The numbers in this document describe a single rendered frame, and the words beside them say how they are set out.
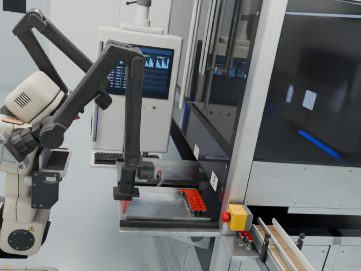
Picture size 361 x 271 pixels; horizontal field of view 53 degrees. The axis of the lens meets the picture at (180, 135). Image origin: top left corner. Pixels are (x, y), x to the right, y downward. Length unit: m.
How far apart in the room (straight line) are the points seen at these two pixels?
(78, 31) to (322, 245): 5.75
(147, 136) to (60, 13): 4.70
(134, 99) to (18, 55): 5.77
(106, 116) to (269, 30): 1.29
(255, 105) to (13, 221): 1.05
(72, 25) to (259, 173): 5.69
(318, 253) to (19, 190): 1.29
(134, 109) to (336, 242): 1.05
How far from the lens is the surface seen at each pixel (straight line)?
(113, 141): 2.33
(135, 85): 1.24
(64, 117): 1.27
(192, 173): 1.97
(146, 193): 1.71
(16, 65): 6.99
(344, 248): 1.82
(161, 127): 2.33
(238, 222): 1.38
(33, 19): 1.57
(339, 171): 1.59
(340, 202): 1.66
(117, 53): 1.18
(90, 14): 6.75
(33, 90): 1.41
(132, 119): 1.29
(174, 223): 1.48
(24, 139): 1.31
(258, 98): 1.31
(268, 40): 1.29
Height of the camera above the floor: 1.68
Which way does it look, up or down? 18 degrees down
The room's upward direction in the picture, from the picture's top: 9 degrees clockwise
